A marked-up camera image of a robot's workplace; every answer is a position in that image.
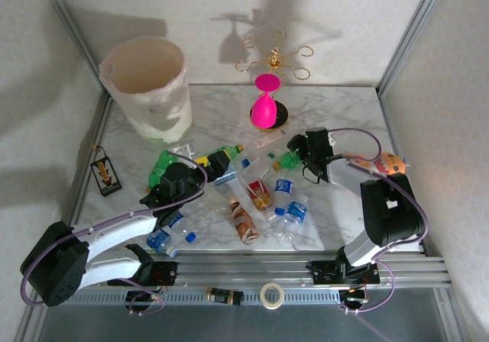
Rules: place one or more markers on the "aluminium mounting rail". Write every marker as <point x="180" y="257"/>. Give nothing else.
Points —
<point x="244" y="269"/>

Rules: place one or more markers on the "masking tape roll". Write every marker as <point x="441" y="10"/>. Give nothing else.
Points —
<point x="263" y="294"/>

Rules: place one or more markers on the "green plastic bottle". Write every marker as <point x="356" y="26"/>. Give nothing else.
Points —
<point x="233" y="153"/>
<point x="156" y="170"/>
<point x="288" y="160"/>

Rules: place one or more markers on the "clear bottle beige label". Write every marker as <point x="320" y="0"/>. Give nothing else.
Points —
<point x="267" y="140"/>

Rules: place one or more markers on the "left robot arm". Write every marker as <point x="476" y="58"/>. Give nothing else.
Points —
<point x="114" y="231"/>

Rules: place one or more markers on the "clear bottle blue label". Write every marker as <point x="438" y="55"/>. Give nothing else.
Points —
<point x="296" y="212"/>
<point x="283" y="187"/>

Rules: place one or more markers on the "aluminium table side rail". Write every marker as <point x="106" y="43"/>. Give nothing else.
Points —
<point x="100" y="120"/>
<point x="389" y="128"/>

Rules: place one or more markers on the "white bag-lined bin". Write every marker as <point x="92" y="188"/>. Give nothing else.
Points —
<point x="153" y="101"/>

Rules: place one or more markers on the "clear bottle green-banded cap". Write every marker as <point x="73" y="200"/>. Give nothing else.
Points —
<point x="260" y="166"/>

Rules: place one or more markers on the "orange monster plush toy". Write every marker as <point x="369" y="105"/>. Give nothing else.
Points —
<point x="393" y="164"/>

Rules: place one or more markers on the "black gold hang tag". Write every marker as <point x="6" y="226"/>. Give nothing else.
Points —
<point x="107" y="176"/>

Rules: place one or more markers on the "clear bottle blue cap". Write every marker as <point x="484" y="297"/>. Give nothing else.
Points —
<point x="229" y="178"/>
<point x="179" y="223"/>

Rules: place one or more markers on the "brown label plastic bottle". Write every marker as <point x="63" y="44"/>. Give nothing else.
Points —
<point x="244" y="223"/>

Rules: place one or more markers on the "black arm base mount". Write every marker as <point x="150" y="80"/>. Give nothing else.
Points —
<point x="324" y="271"/>
<point x="164" y="271"/>

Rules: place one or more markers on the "pink plastic wine glass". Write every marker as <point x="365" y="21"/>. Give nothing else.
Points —
<point x="263" y="109"/>

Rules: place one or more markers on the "black gold cylinder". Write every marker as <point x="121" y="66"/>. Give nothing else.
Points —
<point x="225" y="295"/>

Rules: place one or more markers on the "slotted metal strip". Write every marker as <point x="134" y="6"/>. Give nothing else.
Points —
<point x="191" y="297"/>

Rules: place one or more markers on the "red white snack packet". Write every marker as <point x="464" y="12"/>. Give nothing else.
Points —
<point x="259" y="195"/>

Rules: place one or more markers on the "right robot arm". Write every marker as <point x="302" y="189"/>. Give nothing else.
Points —
<point x="389" y="212"/>

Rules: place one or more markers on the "crushed clear plastic bottle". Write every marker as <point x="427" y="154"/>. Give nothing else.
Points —
<point x="216" y="206"/>

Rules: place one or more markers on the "aluminium frame post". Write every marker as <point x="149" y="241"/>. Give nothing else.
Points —
<point x="74" y="33"/>
<point x="412" y="33"/>

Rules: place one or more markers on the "small controller board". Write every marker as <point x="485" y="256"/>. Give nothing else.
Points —
<point x="353" y="298"/>
<point x="137" y="296"/>

